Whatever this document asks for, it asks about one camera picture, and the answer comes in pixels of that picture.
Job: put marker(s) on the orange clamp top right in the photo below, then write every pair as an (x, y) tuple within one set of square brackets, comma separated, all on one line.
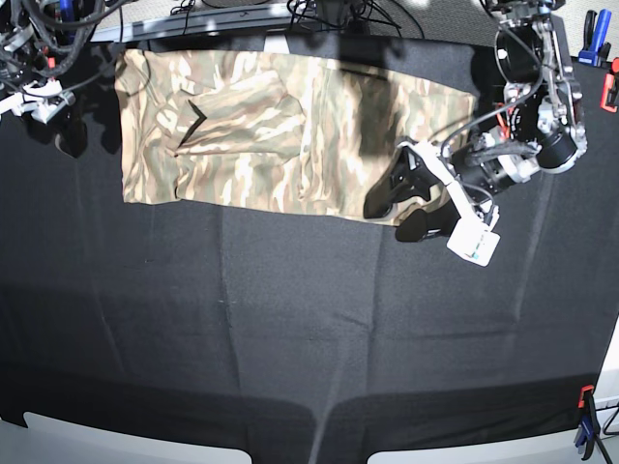
[(609, 96)]

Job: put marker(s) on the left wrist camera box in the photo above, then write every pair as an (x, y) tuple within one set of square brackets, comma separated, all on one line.
[(472, 241)]

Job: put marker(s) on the blue clamp bottom right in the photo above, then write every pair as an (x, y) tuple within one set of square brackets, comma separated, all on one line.
[(588, 425)]

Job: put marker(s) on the black table cloth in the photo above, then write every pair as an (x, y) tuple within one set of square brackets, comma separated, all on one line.
[(298, 339)]

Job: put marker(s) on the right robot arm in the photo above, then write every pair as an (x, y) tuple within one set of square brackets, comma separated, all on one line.
[(40, 42)]

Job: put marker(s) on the blue clamp top right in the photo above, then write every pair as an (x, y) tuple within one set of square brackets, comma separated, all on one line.
[(595, 49)]

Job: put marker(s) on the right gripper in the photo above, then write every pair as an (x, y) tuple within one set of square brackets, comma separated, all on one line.
[(43, 103)]

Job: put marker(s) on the blue clamp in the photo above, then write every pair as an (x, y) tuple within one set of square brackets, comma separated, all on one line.
[(595, 49), (588, 425)]

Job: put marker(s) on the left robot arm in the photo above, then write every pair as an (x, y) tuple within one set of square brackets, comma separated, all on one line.
[(538, 126)]

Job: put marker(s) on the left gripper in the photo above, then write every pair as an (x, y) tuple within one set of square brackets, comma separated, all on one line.
[(417, 167)]

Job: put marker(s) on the camouflage t-shirt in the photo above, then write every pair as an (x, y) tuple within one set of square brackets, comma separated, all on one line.
[(279, 133)]

